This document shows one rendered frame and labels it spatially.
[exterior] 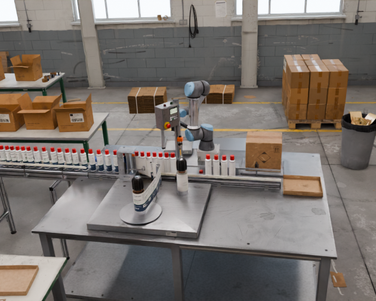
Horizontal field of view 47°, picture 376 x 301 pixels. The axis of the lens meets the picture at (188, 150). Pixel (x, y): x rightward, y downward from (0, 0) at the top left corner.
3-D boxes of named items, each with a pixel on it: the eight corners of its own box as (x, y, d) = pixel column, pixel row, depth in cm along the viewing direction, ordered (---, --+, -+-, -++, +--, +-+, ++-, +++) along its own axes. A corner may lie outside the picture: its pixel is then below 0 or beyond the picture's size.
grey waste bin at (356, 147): (340, 171, 543) (345, 125, 517) (334, 156, 582) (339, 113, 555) (376, 172, 537) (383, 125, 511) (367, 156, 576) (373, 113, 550)
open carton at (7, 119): (-19, 135, 496) (-27, 104, 480) (0, 120, 537) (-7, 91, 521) (14, 135, 493) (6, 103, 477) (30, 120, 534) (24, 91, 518)
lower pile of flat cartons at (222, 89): (197, 103, 800) (196, 92, 791) (201, 94, 848) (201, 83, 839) (232, 104, 789) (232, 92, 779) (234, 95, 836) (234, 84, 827)
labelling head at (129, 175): (119, 180, 363) (116, 153, 352) (124, 173, 374) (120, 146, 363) (135, 181, 360) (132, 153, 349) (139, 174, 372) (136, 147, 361)
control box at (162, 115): (156, 128, 358) (154, 106, 350) (171, 122, 368) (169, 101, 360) (164, 131, 351) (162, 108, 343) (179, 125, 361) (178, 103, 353)
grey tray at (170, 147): (163, 153, 418) (163, 150, 415) (166, 140, 433) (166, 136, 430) (191, 154, 415) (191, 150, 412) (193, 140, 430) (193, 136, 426)
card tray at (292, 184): (283, 194, 341) (283, 190, 340) (283, 178, 364) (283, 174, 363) (322, 196, 336) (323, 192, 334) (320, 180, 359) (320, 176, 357)
